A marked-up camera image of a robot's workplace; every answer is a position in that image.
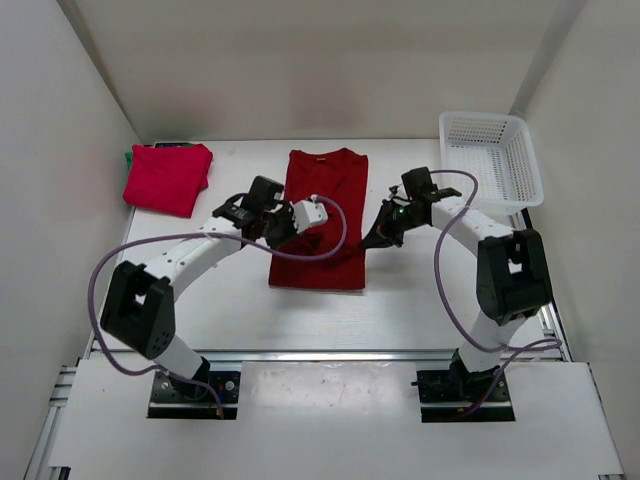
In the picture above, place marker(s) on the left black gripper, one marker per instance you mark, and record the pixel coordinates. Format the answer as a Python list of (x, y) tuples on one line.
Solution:
[(286, 210)]

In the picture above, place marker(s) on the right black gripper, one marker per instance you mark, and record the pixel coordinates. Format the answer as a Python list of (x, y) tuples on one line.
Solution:
[(379, 236)]

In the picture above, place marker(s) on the dark red t shirt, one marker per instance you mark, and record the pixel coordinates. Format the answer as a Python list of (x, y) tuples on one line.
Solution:
[(341, 176)]

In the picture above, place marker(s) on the green t shirt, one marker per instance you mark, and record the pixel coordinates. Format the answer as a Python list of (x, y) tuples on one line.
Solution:
[(129, 157)]

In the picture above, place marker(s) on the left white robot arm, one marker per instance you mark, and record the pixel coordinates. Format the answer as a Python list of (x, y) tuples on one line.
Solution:
[(139, 309)]

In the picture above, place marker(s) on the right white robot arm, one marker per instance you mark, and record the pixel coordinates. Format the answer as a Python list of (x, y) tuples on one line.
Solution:
[(512, 277)]

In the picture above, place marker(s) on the dark label sticker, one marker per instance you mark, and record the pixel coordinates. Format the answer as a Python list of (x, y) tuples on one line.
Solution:
[(172, 144)]

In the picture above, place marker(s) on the white plastic basket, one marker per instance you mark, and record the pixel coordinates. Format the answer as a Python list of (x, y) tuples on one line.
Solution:
[(497, 150)]

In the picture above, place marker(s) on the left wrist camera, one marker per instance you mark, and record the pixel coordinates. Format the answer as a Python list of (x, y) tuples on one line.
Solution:
[(308, 214)]

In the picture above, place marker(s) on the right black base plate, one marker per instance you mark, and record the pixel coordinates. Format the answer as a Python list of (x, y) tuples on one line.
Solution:
[(443, 399)]

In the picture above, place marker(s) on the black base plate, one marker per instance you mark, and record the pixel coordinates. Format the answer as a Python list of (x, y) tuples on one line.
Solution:
[(443, 399), (166, 402)]

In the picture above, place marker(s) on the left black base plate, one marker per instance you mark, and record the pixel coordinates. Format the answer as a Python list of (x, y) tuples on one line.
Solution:
[(166, 402)]

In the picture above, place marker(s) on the aluminium frame rail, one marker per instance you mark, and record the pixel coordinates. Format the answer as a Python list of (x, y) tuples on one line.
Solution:
[(236, 356)]

